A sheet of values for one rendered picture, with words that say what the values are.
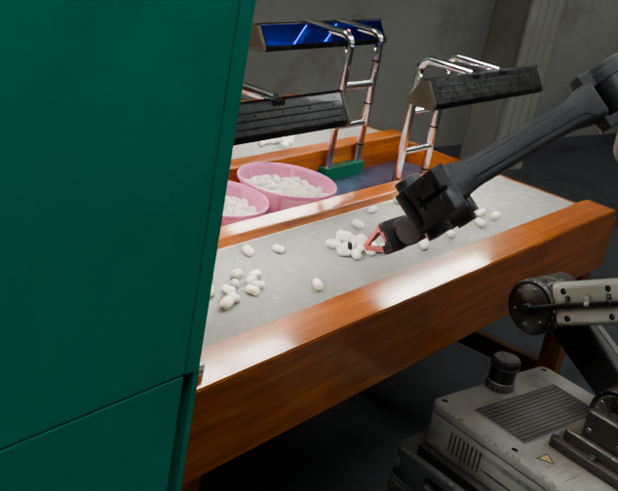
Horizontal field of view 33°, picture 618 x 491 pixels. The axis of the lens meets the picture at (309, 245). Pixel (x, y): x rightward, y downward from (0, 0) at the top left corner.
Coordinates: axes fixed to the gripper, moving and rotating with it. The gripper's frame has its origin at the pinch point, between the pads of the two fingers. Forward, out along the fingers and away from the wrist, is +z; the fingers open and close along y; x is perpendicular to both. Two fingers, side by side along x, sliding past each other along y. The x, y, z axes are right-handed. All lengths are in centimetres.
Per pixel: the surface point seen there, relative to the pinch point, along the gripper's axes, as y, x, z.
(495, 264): -35.2, 13.8, -7.7
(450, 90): -51, -31, -5
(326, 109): 2.3, -30.1, -4.0
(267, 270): 14.1, -2.7, 17.0
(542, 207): -95, 4, 4
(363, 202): -39.7, -13.1, 24.5
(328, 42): -71, -64, 38
